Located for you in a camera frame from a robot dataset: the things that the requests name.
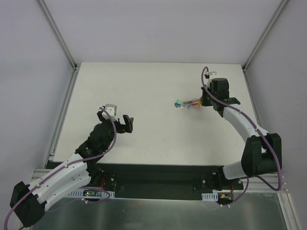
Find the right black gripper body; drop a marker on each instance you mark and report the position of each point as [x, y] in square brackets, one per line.
[205, 99]

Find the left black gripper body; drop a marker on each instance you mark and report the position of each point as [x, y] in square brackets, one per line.
[119, 125]

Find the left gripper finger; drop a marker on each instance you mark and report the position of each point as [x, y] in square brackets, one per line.
[100, 117]
[127, 127]

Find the key holder with red handle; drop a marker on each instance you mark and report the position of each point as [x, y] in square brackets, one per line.
[190, 102]

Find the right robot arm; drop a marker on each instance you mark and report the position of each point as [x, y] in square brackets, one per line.
[262, 154]

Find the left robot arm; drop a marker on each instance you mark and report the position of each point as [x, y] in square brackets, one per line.
[29, 202]

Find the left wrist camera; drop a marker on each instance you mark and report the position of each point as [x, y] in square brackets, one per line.
[109, 111]

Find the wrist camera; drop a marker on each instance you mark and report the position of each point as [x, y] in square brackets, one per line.
[109, 111]
[209, 76]

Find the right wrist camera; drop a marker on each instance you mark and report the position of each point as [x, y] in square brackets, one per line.
[209, 76]

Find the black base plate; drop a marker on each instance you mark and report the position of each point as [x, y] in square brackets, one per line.
[166, 182]

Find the left aluminium rail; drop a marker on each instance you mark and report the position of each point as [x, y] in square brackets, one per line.
[52, 145]

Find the aluminium rail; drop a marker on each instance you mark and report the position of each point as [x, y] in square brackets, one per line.
[52, 145]
[255, 95]

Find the left white cable duct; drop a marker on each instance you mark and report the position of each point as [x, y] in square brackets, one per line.
[90, 193]

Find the white cable duct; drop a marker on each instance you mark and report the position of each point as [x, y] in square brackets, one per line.
[210, 197]
[90, 193]

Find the right white cable duct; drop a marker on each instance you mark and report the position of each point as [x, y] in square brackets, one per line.
[210, 197]

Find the right aluminium frame post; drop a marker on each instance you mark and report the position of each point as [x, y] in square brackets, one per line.
[264, 35]

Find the aluminium frame post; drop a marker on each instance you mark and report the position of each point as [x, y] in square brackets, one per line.
[264, 35]
[56, 32]

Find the right aluminium rail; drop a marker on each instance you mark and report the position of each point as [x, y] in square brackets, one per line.
[255, 95]

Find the left aluminium frame post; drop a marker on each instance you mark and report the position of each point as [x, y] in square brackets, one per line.
[56, 32]

